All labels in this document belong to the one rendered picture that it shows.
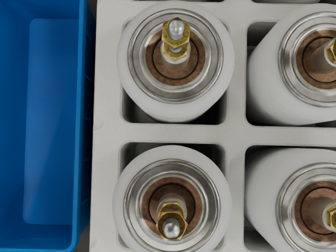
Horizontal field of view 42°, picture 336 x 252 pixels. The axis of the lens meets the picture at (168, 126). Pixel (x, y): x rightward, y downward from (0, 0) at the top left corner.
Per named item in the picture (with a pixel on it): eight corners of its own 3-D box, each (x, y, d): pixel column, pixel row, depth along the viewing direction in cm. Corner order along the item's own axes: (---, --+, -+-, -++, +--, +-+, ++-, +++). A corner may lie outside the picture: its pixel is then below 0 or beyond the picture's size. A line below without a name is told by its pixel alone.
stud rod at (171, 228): (165, 217, 33) (163, 239, 25) (164, 203, 33) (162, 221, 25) (178, 216, 33) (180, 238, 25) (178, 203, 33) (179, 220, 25)
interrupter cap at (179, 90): (151, 120, 35) (151, 119, 34) (112, 33, 35) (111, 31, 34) (238, 81, 35) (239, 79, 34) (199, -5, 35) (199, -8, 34)
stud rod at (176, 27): (172, 61, 33) (171, 37, 26) (166, 49, 33) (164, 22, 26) (184, 56, 33) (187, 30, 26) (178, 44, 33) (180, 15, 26)
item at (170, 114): (154, 139, 53) (144, 137, 34) (121, 66, 53) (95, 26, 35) (227, 106, 53) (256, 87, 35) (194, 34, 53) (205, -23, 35)
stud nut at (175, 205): (158, 226, 31) (158, 228, 30) (157, 202, 31) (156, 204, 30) (186, 224, 31) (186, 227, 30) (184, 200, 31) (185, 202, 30)
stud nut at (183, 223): (156, 238, 27) (156, 241, 26) (154, 210, 27) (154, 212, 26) (188, 236, 27) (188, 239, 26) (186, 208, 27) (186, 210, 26)
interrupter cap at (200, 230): (193, 142, 35) (193, 141, 34) (236, 228, 34) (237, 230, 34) (107, 184, 35) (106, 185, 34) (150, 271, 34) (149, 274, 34)
